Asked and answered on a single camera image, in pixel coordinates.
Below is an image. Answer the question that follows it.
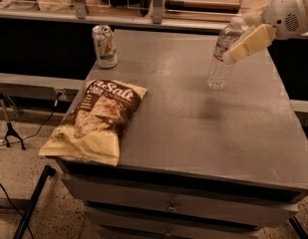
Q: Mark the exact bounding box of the clear plastic water bottle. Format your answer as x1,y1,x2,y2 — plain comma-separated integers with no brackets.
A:
207,17,243,90

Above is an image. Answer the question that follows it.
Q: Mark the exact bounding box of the grey metal shelf rail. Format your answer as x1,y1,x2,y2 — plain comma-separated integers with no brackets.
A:
0,8,308,40

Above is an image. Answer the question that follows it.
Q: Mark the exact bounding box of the brown and cream chip bag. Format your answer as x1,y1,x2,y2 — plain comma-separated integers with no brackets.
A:
39,80,148,166

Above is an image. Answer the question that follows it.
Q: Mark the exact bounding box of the black slanted metal leg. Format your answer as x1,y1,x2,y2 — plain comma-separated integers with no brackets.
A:
13,165,56,239

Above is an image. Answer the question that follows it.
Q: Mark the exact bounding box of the black tripod stand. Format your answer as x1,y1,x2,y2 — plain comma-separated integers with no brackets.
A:
0,89,25,150

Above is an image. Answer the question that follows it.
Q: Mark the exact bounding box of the top grey drawer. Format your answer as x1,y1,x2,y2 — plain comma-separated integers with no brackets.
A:
62,173,298,230

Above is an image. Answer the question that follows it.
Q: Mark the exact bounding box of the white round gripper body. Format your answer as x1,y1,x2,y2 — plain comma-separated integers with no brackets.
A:
242,0,308,40

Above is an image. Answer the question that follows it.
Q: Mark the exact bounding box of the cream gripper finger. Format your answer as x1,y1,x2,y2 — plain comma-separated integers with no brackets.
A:
239,25,255,40
222,24,276,65

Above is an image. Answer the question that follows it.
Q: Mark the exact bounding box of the grey drawer cabinet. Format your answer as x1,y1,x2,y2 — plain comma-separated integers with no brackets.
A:
55,29,308,239

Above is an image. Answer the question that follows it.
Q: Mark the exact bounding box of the white green soda can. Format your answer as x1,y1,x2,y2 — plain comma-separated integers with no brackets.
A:
92,25,118,69

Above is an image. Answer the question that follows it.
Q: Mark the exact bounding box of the black floor cable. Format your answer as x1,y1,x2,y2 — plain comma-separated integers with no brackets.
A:
0,91,64,147

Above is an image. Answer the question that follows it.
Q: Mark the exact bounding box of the grey drawer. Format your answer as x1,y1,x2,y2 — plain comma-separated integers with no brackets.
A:
62,173,298,230
86,205,258,239

